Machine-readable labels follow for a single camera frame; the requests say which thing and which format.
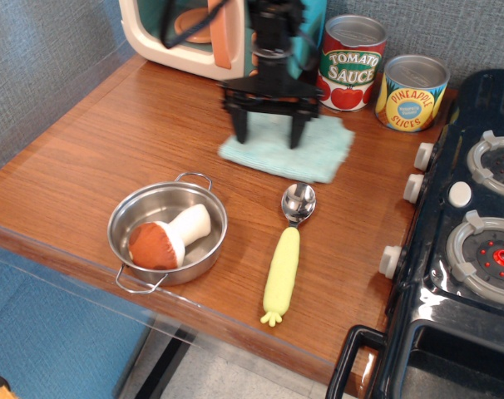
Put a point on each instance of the plush brown mushroom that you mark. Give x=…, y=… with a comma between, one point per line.
x=161, y=246

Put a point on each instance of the teal toy microwave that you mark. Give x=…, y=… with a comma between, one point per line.
x=212, y=39

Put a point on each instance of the tomato sauce can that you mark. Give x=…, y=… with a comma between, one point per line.
x=352, y=52

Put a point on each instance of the small steel pan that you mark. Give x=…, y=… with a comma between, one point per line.
x=163, y=202

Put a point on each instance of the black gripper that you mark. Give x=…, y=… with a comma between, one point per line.
x=272, y=90

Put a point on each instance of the pineapple slices can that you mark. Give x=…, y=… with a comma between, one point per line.
x=411, y=92

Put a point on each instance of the spoon with yellow handle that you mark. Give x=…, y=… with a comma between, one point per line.
x=298, y=203

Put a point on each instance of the black toy stove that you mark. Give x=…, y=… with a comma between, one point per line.
x=445, y=331

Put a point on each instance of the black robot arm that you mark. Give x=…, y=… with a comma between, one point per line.
x=275, y=23

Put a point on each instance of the light blue cloth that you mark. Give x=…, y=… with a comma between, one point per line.
x=323, y=147

